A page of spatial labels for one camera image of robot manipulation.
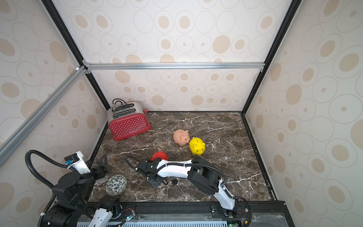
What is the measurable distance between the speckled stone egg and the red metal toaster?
297 mm

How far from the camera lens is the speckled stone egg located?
80 centimetres

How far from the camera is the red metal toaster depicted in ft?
3.08
